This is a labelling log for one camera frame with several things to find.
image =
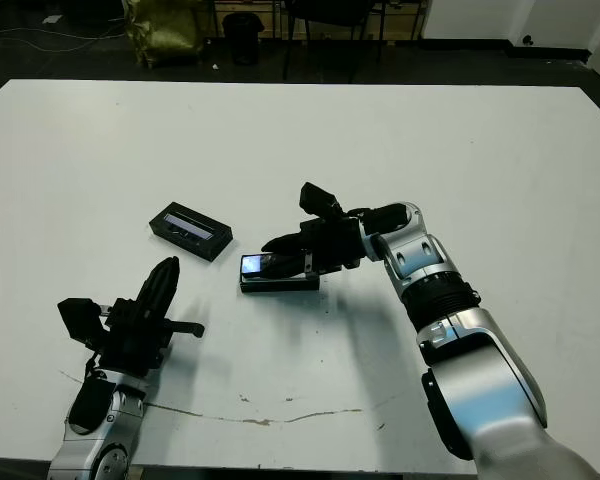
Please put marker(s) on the black box lid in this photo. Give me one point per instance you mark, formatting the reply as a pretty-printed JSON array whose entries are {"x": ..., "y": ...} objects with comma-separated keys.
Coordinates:
[{"x": 205, "y": 245}]

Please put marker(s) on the black trash bin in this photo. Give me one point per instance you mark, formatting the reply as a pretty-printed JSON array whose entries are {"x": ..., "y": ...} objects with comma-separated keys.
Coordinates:
[{"x": 243, "y": 40}]

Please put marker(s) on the black office chair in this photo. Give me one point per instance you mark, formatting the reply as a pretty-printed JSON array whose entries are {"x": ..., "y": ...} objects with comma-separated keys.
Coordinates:
[{"x": 330, "y": 15}]

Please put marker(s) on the slim black camera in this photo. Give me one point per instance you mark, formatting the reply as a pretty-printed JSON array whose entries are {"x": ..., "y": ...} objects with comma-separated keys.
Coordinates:
[{"x": 252, "y": 265}]

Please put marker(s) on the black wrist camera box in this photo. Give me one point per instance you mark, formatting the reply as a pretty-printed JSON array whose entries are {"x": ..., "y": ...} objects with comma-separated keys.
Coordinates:
[
  {"x": 80, "y": 320},
  {"x": 317, "y": 197}
]

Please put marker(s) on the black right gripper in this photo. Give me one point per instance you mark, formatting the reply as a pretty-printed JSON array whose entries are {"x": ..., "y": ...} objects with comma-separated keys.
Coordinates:
[{"x": 335, "y": 245}]

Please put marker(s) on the white paper sheet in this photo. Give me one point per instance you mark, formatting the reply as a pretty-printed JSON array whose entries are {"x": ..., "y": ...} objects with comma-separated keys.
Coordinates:
[{"x": 52, "y": 19}]

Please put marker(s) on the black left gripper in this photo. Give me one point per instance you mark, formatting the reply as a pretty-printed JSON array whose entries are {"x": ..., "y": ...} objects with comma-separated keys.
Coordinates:
[{"x": 135, "y": 340}]

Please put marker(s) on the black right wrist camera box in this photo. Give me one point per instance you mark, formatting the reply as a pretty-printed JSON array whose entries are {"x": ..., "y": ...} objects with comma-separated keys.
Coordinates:
[{"x": 317, "y": 197}]

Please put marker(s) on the black box base white insert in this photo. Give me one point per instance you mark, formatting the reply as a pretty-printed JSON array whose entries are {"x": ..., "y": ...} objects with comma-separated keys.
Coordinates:
[{"x": 280, "y": 286}]

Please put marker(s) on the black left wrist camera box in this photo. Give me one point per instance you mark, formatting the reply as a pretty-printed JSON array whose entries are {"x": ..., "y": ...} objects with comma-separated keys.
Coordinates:
[{"x": 80, "y": 320}]

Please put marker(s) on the yellow-green plastic bag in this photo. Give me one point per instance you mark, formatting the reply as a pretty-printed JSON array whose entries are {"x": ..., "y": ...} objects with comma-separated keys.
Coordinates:
[{"x": 162, "y": 32}]

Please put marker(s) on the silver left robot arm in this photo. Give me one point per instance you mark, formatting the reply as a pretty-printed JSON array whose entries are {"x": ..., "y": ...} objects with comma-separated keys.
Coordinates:
[{"x": 80, "y": 450}]

